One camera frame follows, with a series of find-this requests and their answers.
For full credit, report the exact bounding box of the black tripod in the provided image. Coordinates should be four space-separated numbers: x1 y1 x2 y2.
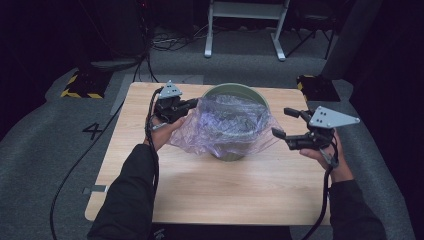
285 13 336 61

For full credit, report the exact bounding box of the bundle of floor cables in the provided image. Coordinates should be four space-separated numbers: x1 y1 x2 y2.
149 24 208 53

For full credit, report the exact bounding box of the person's left hand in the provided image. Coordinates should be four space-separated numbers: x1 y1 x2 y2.
143 114 186 153

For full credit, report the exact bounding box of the purple plastic bag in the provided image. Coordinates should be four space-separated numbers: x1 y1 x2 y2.
168 94 285 160

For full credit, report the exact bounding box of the yellow-black striped base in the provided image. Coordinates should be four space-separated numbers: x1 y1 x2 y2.
296 74 342 103
60 69 113 100

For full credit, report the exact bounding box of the grey column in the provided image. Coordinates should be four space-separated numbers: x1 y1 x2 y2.
320 0 384 81

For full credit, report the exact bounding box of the left hand-held gripper cable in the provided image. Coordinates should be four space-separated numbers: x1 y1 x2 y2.
144 86 165 196

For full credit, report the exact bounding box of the green plastic bin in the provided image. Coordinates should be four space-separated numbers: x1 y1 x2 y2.
201 82 271 163

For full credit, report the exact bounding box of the white metal stand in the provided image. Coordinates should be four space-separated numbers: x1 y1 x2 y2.
203 0 291 63

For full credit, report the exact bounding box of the hand-held gripper cable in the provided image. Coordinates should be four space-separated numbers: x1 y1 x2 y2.
300 149 340 240
144 86 165 196

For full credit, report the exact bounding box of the person's right hand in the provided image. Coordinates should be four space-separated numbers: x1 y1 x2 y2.
299 129 355 184

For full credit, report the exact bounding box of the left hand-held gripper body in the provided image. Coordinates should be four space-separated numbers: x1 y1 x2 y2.
154 79 184 123

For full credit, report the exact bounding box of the grey tape strip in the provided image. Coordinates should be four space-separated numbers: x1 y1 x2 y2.
82 184 109 195

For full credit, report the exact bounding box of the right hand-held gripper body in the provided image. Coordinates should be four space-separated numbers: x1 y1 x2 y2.
308 105 361 151

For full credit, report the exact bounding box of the person's dark clothing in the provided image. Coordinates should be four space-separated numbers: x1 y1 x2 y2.
148 223 295 240

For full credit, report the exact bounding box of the long black floor cable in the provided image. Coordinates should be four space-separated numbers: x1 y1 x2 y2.
49 53 152 240

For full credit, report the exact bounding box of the right hand-held gripper cable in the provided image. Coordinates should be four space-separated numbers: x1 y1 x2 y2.
300 149 340 240

